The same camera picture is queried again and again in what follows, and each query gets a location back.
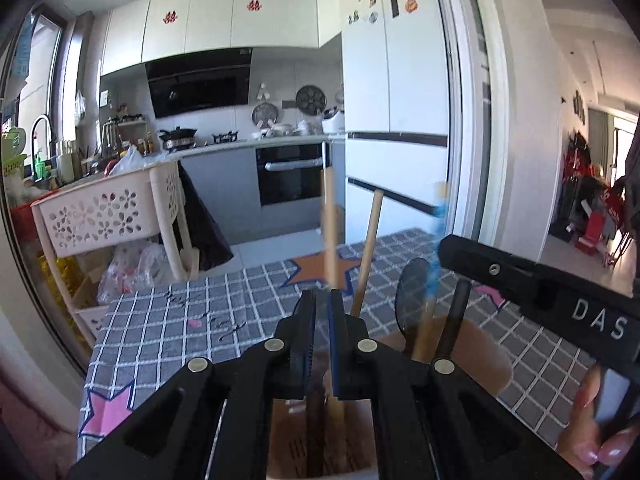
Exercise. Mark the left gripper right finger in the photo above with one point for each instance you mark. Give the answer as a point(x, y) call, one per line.
point(432, 420)

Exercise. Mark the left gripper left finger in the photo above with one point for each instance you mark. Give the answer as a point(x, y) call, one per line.
point(211, 420)

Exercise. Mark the wooden chopstick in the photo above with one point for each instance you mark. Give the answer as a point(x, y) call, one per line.
point(329, 230)
point(367, 254)

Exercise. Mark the black kitchen faucet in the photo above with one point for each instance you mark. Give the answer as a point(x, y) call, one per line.
point(42, 142)

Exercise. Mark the person's right hand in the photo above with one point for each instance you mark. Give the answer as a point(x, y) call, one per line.
point(580, 443)

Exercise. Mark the grey checked tablecloth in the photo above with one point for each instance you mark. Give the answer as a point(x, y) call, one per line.
point(145, 337)

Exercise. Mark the black hanging bag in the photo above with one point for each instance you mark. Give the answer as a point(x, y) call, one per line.
point(204, 231)

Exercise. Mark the beige flower-pattern trolley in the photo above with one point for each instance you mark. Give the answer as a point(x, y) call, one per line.
point(106, 212)

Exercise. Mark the black built-in oven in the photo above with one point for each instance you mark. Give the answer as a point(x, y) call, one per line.
point(287, 173)

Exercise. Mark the black wok on stove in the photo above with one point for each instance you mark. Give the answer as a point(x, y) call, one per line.
point(178, 139)

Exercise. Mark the white refrigerator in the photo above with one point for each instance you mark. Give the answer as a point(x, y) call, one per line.
point(396, 104)

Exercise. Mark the black range hood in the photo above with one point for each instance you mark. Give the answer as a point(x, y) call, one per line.
point(199, 81)

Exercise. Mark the white upper cabinets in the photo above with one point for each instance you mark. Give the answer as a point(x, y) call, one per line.
point(146, 30)

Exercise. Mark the round black wall pan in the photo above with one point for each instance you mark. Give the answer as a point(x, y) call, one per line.
point(310, 100)

